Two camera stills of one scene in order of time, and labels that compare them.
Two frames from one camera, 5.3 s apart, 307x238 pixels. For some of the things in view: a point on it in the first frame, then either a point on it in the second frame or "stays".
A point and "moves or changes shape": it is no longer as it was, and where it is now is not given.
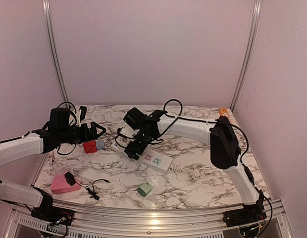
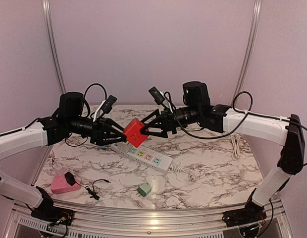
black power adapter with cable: (71, 179) stays
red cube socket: (90, 147) moves or changes shape
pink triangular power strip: (61, 185) stays
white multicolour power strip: (153, 159) stays
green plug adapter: (144, 190) stays
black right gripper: (138, 148) → (167, 117)
